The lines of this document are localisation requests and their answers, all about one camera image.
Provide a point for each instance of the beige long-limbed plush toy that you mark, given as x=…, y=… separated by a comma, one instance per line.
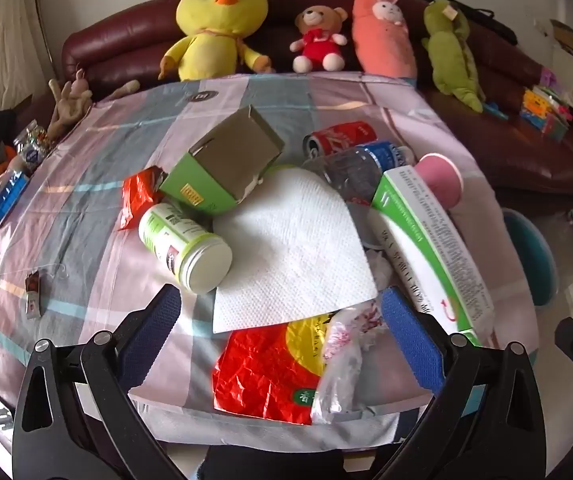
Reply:
x=69, y=107

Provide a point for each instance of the black bag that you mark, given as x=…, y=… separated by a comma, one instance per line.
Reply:
x=481, y=17

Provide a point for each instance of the blue white packet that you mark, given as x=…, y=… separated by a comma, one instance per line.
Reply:
x=6, y=195

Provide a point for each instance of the white paper towel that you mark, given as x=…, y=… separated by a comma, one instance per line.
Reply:
x=291, y=250

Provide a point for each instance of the long green white carton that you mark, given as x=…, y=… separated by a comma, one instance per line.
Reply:
x=426, y=240

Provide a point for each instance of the red yellow plastic bag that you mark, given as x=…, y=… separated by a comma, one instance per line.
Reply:
x=261, y=375

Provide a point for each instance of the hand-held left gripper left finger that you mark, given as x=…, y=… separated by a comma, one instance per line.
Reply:
x=156, y=330

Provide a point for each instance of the teddy bear in red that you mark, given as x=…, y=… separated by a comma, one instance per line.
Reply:
x=320, y=42

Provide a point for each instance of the small brown packet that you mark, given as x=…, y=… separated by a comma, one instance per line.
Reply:
x=33, y=292

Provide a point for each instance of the green dinosaur plush toy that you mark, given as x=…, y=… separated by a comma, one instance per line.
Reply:
x=451, y=55

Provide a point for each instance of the red cola can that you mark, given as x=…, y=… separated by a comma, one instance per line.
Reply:
x=341, y=136

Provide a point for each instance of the white bottle with green label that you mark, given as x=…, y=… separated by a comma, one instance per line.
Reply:
x=176, y=240

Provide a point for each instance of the pink paper cup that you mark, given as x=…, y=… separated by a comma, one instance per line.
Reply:
x=439, y=180

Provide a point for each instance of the yellow chick plush toy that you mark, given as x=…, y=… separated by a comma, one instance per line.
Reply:
x=211, y=45

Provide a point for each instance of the blue toy on sofa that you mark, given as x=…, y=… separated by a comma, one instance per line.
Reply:
x=494, y=110

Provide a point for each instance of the red snack wrapper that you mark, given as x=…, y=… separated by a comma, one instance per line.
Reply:
x=136, y=200

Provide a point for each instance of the clear bag of candy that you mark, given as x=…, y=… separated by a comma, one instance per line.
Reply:
x=31, y=142

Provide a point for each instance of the dark red leather sofa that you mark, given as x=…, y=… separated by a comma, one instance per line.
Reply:
x=506, y=145

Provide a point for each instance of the clear plastic bag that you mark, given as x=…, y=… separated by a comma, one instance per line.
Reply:
x=341, y=365

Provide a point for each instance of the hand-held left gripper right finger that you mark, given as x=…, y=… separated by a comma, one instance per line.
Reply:
x=406, y=335

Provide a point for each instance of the plaid tablecloth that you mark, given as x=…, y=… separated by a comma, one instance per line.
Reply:
x=91, y=170

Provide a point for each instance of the pink carrot bunny plush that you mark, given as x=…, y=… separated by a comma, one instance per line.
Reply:
x=384, y=40

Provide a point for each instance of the blue plastic bucket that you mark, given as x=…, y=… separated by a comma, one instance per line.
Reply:
x=534, y=260

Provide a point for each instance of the green cardboard box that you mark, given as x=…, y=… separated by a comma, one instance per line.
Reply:
x=231, y=160

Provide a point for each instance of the clear plastic water bottle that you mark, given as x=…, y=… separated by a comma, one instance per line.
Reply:
x=351, y=170

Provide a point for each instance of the purple toy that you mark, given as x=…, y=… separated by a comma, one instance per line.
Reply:
x=547, y=76

